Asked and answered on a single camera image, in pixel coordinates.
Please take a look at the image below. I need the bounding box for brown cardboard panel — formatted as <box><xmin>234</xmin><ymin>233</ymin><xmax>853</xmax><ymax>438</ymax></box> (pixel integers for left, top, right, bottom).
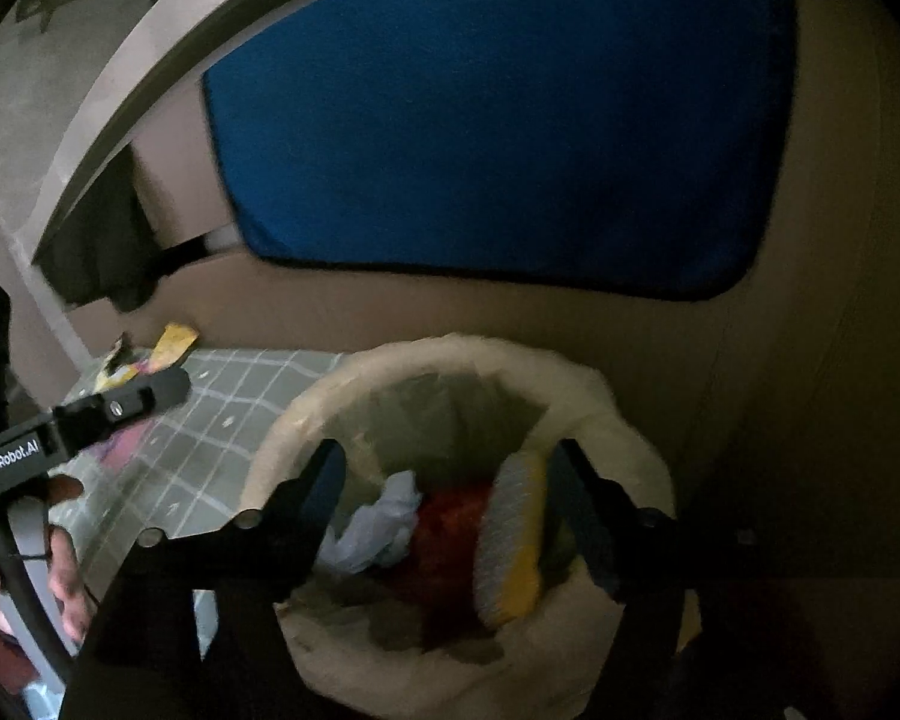
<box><xmin>67</xmin><ymin>0</ymin><xmax>900</xmax><ymax>616</ymax></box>

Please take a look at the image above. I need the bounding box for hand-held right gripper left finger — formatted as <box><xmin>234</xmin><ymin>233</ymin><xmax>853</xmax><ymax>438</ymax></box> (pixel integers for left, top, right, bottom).
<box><xmin>60</xmin><ymin>439</ymin><xmax>346</xmax><ymax>720</ymax></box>

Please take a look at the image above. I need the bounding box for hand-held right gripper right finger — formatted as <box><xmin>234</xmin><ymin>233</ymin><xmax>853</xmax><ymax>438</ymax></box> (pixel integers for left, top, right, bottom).
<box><xmin>547</xmin><ymin>439</ymin><xmax>796</xmax><ymax>720</ymax></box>

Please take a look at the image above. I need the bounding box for tan patterned snack box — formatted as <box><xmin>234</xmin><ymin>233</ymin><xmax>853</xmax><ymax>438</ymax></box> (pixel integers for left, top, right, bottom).
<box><xmin>94</xmin><ymin>334</ymin><xmax>147</xmax><ymax>391</ymax></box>

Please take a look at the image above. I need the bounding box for red plastic bag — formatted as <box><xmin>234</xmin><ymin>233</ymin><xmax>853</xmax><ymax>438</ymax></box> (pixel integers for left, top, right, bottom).
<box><xmin>397</xmin><ymin>484</ymin><xmax>496</xmax><ymax>646</ymax></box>

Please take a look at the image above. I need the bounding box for person's left hand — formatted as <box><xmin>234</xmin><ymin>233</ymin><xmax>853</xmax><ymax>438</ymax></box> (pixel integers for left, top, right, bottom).
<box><xmin>0</xmin><ymin>474</ymin><xmax>95</xmax><ymax>646</ymax></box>

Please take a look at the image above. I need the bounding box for small yellow wrapper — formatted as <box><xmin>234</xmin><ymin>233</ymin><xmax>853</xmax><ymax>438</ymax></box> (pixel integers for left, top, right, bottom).
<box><xmin>150</xmin><ymin>324</ymin><xmax>200</xmax><ymax>370</ymax></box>

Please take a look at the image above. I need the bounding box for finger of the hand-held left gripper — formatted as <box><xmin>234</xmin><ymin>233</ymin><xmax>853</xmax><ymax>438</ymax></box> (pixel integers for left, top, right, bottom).
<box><xmin>49</xmin><ymin>367</ymin><xmax>192</xmax><ymax>460</ymax></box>

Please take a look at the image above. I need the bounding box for pink wrapper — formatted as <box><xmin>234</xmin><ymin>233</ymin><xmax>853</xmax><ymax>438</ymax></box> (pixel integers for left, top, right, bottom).
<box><xmin>90</xmin><ymin>424</ymin><xmax>158</xmax><ymax>475</ymax></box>

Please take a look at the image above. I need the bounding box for white paper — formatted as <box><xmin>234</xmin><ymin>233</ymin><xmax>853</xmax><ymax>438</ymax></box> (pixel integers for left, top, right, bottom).
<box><xmin>316</xmin><ymin>471</ymin><xmax>425</xmax><ymax>577</ymax></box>

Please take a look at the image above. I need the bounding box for white kitchen counter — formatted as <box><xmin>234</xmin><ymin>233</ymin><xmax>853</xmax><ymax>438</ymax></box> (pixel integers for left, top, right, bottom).
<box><xmin>0</xmin><ymin>0</ymin><xmax>346</xmax><ymax>263</ymax></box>

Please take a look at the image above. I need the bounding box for blue towel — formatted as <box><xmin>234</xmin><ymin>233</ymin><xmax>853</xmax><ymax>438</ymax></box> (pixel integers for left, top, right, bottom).
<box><xmin>201</xmin><ymin>0</ymin><xmax>796</xmax><ymax>303</ymax></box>

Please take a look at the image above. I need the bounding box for black cloth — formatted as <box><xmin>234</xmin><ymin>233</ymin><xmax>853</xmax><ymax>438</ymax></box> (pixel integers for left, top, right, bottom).
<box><xmin>34</xmin><ymin>157</ymin><xmax>166</xmax><ymax>312</ymax></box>

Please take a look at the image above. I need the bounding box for yellow white sponge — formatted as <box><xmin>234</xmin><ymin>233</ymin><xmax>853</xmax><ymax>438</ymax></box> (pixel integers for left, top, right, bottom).
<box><xmin>474</xmin><ymin>450</ymin><xmax>550</xmax><ymax>627</ymax></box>

